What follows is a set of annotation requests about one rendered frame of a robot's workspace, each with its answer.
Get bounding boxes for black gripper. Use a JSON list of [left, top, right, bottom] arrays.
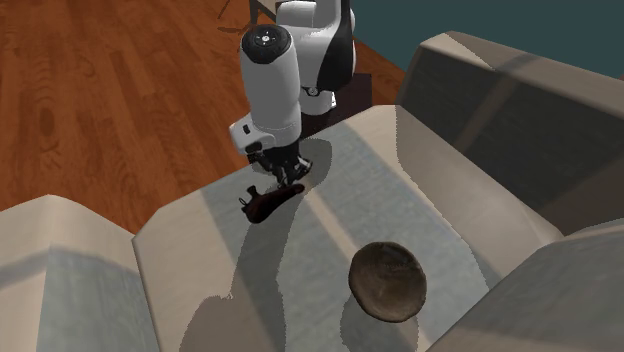
[[245, 141, 314, 189]]

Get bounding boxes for dark red-brown pistol-shaped object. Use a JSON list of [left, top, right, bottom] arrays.
[[239, 183, 306, 225]]

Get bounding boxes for beige grey sofa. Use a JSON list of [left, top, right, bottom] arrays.
[[0, 30, 624, 352]]

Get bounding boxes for dark robot stand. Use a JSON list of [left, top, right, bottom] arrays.
[[300, 72, 373, 140]]

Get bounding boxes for dark brown round bowl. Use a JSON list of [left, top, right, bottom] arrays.
[[347, 241, 428, 324]]

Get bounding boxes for dark wooden furniture legs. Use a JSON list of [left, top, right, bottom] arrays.
[[217, 0, 280, 36]]

